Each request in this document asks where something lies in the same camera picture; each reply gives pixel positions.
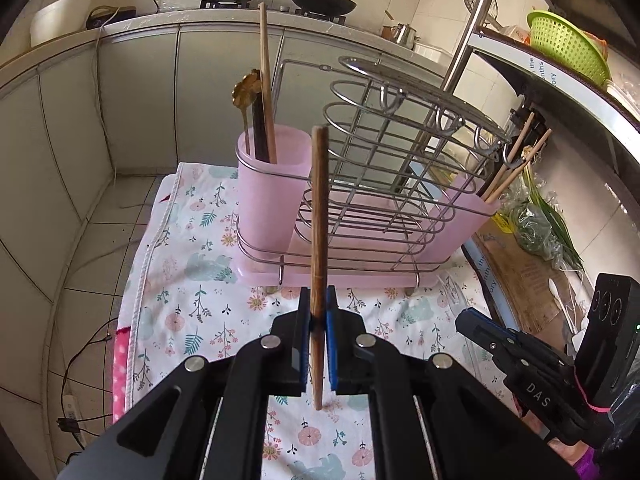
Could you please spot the wooden chopstick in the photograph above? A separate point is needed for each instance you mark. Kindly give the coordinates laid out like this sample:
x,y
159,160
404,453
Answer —
x,y
522,165
319,210
510,152
266,80

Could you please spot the pink dotted cloth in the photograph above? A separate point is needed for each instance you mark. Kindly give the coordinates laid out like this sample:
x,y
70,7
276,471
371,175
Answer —
x,y
120,375

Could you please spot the cardboard box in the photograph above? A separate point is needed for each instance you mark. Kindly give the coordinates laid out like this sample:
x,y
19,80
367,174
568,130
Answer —
x,y
525,285

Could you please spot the grey kitchen counter cabinets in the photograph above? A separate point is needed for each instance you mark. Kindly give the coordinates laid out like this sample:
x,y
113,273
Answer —
x,y
150,110

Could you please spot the plastic bag of greens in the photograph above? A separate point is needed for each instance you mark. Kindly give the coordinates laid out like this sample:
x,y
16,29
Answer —
x,y
540,220

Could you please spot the small steel pot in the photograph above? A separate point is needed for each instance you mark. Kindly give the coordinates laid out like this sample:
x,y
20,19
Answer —
x,y
400,35

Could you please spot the pink plastic cutlery cup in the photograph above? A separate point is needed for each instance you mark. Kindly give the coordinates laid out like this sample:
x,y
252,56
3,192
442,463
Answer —
x,y
270,200
470,217

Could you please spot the green plastic basket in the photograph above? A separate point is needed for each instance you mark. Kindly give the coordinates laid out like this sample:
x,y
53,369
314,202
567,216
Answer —
x,y
565,42

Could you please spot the white plastic spoon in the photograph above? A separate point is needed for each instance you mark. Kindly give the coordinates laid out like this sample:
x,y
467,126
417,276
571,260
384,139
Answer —
x,y
556,290

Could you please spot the pink plastic drip tray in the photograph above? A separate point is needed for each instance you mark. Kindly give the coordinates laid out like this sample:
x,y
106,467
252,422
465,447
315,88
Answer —
x,y
350,272

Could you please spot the golden spoon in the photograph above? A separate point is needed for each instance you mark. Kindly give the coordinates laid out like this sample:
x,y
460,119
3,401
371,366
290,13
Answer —
x,y
527,151
246,91

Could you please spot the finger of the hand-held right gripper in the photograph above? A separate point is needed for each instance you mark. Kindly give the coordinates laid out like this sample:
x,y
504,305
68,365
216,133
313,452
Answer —
x,y
487,335

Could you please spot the gas stove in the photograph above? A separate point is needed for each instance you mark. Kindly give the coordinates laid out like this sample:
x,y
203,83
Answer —
x,y
272,7

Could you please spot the white power strip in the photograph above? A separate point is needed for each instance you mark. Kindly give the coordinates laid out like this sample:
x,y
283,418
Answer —
x,y
70,412

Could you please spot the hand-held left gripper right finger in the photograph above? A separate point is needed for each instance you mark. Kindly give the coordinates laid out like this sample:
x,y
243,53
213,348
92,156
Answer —
x,y
331,342

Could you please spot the floral printed cloth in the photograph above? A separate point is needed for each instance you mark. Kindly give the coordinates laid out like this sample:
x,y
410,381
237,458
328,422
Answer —
x,y
200,310

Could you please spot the white round container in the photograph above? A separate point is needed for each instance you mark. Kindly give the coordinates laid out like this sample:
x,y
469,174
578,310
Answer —
x,y
60,17

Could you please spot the black chopstick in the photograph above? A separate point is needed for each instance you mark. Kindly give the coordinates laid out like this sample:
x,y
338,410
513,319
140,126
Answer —
x,y
258,125

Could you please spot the steel table pole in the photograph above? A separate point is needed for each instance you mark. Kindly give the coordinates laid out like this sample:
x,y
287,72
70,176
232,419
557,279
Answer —
x,y
472,25

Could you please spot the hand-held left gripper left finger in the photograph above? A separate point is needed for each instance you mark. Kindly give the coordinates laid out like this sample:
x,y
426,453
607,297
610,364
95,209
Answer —
x,y
301,340

